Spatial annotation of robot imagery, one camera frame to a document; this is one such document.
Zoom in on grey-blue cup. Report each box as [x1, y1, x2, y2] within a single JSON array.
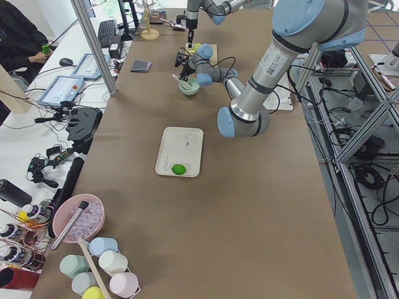
[[71, 272, 97, 296]]

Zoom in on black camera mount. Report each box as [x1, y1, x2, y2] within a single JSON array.
[[175, 52, 190, 68]]

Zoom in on green lime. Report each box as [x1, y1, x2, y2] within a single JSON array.
[[171, 164, 187, 176]]

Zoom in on yellow cup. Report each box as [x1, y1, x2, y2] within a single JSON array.
[[82, 286, 105, 299]]

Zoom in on light blue cup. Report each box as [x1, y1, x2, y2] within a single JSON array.
[[89, 237, 118, 257]]

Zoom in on black controller device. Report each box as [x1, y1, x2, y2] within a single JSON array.
[[66, 107, 103, 154]]

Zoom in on pink cup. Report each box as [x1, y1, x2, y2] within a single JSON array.
[[110, 272, 141, 298]]

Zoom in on folded grey cloth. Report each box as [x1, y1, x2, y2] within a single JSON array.
[[130, 60, 152, 73]]

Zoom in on white ceramic spoon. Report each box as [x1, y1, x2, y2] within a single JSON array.
[[172, 74, 191, 89]]

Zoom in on metal scoop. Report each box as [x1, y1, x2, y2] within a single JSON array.
[[160, 18, 188, 31]]

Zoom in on metal black-tipped tube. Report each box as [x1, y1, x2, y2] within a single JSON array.
[[51, 201, 89, 250]]

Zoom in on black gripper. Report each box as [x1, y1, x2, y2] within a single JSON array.
[[180, 62, 193, 78], [186, 19, 198, 42]]

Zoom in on aluminium frame post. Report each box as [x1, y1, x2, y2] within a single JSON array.
[[71, 0, 117, 96]]

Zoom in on red can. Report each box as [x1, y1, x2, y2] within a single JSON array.
[[1, 268, 40, 291]]

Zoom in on wooden mug tree stand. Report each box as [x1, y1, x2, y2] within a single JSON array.
[[141, 0, 160, 40]]

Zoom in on white cup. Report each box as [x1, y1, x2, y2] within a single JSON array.
[[99, 250, 128, 276]]

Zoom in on blue teach pendant near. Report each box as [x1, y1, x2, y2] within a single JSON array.
[[37, 75, 84, 107]]

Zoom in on blue teach pendant far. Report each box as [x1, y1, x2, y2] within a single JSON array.
[[71, 53, 102, 81]]

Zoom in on black keyboard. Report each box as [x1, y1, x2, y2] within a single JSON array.
[[97, 19, 116, 49]]

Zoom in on seated person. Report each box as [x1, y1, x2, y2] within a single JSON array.
[[1, 1, 52, 83]]

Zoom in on black bottle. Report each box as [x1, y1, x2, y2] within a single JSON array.
[[1, 179, 32, 207]]

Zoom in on cream rabbit tray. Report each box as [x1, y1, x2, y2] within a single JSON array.
[[155, 126, 203, 178]]

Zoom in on dark tray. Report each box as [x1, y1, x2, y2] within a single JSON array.
[[150, 11, 166, 25]]

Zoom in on light green bowl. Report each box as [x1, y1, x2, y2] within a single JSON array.
[[179, 77, 200, 96]]

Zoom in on computer mouse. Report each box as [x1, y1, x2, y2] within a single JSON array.
[[59, 58, 74, 66]]

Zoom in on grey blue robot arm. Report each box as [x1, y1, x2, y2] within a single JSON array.
[[185, 0, 251, 45], [175, 0, 368, 138]]

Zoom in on pink bowl with ice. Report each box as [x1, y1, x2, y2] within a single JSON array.
[[52, 194, 105, 243]]

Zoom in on green cup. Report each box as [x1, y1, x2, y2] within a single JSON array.
[[59, 255, 89, 279]]

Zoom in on black power adapter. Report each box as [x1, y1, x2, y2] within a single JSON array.
[[108, 43, 123, 59]]

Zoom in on blue teach pendant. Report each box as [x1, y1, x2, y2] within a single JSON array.
[[71, 53, 102, 81], [37, 75, 84, 107]]

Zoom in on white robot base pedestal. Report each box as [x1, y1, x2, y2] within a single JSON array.
[[264, 87, 293, 111]]

